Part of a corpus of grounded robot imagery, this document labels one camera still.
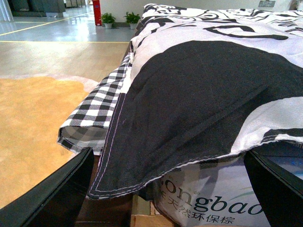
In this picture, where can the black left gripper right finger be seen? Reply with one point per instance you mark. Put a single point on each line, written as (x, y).
(279, 192)

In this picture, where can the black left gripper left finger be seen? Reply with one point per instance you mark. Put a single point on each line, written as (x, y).
(57, 200)

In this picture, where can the white mattress with green lettering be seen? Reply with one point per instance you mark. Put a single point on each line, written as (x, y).
(218, 191)

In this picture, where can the black white checkered sheet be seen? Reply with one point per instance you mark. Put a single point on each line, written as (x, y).
(87, 125)

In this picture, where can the orange floor rug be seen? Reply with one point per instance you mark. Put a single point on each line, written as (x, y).
(31, 113)

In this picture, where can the black white patterned quilt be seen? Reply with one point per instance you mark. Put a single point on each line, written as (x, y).
(203, 85)

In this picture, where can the left potted green plant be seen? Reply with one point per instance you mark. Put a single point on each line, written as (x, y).
(108, 20)

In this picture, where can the potted green plant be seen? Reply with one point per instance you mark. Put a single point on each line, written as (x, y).
(108, 20)
(132, 19)

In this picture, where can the grey background cabinet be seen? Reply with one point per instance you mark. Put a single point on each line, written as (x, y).
(37, 8)

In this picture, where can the right potted green plant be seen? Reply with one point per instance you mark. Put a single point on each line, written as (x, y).
(132, 19)

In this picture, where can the red fire cabinet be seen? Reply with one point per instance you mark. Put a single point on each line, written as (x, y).
(97, 12)

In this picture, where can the wooden bed frame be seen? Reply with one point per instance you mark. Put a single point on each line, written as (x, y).
(126, 211)

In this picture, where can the wall socket plate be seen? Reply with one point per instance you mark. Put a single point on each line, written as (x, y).
(266, 4)

